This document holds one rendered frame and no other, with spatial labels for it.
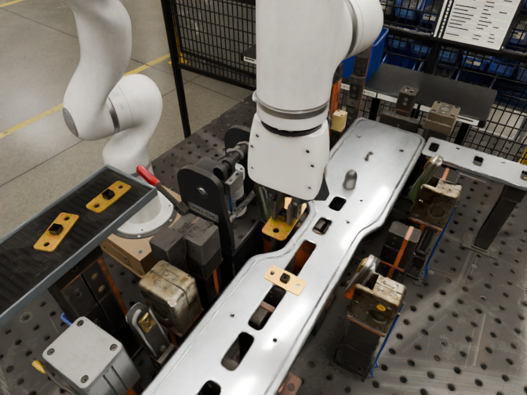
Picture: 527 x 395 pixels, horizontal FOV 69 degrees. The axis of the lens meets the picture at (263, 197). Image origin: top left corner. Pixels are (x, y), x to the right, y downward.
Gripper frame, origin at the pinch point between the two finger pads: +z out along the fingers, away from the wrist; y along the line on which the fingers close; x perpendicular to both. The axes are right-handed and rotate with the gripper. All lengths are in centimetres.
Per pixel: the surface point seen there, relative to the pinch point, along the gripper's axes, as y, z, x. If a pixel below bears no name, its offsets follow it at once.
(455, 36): 11, 9, 105
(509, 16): 24, 0, 105
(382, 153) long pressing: 5, 26, 56
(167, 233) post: -23.8, 16.9, -2.0
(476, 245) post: 39, 54, 63
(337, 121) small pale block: -10, 21, 59
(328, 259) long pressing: 4.7, 26.5, 14.2
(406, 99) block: 5, 20, 78
